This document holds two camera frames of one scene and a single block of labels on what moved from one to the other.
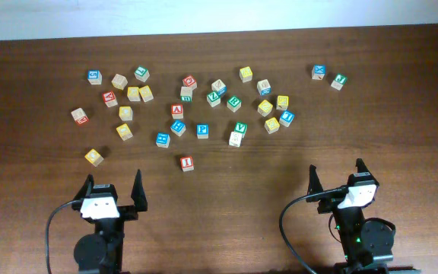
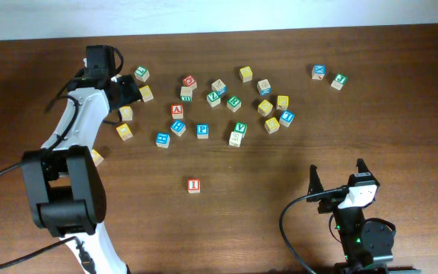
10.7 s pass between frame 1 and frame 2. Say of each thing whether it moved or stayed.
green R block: stayed
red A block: stayed
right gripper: stayed
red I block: moved
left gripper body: moved
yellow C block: stayed
